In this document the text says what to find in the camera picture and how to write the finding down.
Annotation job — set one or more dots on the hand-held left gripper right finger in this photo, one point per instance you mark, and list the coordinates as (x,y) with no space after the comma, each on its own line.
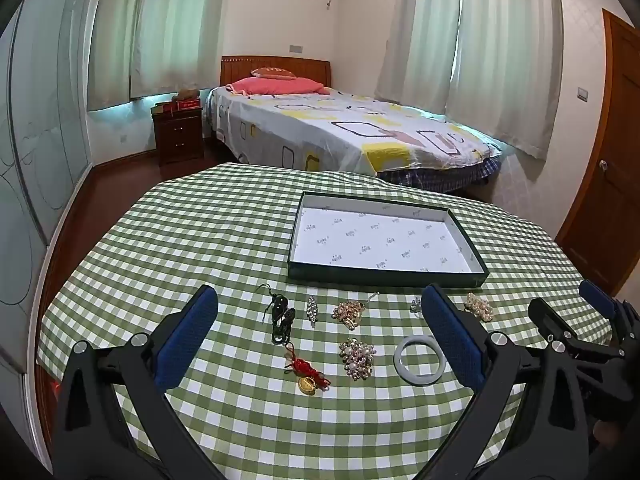
(452,340)

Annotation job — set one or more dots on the red box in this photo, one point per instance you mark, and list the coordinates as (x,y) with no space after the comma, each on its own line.
(187,105)

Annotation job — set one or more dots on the small orange cushion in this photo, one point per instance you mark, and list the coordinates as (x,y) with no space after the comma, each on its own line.
(272,73)

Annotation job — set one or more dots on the wall light switch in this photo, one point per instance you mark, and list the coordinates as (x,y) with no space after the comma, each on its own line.
(583,93)

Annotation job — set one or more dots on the pale jade bangle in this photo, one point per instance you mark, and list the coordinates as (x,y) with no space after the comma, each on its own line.
(398,361)

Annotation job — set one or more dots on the brown plush toy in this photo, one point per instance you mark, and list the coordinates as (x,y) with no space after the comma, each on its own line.
(185,95)

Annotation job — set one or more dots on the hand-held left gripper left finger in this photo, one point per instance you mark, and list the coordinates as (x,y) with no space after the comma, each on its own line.
(187,340)

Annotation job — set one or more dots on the flat yellowish box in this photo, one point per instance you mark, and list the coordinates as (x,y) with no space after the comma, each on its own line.
(162,108)

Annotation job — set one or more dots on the wooden bed headboard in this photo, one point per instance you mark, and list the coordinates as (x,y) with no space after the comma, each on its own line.
(275,64)

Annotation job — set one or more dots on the pearl cluster brooch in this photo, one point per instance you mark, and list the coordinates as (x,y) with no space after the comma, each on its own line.
(356,357)

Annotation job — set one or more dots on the red knot gold charm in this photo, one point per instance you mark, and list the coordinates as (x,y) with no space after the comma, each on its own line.
(302,366)

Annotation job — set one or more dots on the gold filigree brooch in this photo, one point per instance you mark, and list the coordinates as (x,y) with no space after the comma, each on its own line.
(347,312)

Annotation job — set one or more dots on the clear crystal brooch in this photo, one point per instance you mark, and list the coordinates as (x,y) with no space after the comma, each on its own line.
(311,307)

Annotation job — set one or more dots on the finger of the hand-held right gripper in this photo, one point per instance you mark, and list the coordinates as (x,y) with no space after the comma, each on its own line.
(597,296)
(547,315)

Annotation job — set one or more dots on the pearl flower brooch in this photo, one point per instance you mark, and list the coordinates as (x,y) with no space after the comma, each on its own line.
(477,306)

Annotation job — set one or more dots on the blue plaid bed skirt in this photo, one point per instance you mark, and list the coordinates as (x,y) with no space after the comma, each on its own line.
(440,175)

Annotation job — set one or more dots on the dark wooden nightstand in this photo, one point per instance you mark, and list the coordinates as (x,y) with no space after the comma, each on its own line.
(180,135)

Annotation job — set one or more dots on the green checked tablecloth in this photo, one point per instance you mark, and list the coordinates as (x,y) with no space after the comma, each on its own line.
(225,240)

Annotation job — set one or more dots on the patterned bed sheet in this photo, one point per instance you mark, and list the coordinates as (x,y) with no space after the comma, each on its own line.
(350,125)

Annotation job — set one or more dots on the wooden door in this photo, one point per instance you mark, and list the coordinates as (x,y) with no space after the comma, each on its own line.
(605,210)

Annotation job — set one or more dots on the wide white curtain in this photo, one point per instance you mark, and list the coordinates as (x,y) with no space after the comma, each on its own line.
(505,60)
(175,25)

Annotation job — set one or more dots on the frosted glass sliding wardrobe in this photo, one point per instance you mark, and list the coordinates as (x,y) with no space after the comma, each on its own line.
(40,135)

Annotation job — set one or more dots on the dark green cardboard tray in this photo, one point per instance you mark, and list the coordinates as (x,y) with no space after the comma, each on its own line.
(380,245)

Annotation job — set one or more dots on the pink pillow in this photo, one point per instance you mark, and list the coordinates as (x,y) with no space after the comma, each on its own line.
(270,86)

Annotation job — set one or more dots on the narrow white curtain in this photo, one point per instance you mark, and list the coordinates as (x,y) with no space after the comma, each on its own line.
(112,35)
(420,30)

